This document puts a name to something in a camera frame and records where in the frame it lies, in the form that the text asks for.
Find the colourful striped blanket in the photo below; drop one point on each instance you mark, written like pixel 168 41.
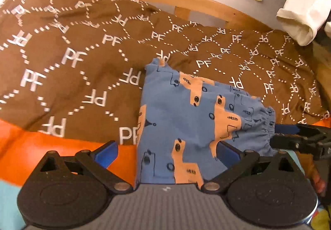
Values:
pixel 23 147

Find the wooden bed frame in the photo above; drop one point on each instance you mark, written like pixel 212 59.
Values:
pixel 186 0

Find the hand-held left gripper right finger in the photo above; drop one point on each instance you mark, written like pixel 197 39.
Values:
pixel 228 153

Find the blue pants with orange print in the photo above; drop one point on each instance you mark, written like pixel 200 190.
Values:
pixel 165 116

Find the brown printed blanket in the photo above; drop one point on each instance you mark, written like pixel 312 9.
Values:
pixel 64 26

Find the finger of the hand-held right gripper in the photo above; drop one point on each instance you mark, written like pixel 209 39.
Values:
pixel 287 129
pixel 287 143

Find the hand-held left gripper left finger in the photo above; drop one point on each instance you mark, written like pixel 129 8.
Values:
pixel 107 153

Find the cream white cloth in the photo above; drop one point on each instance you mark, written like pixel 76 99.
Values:
pixel 307 7

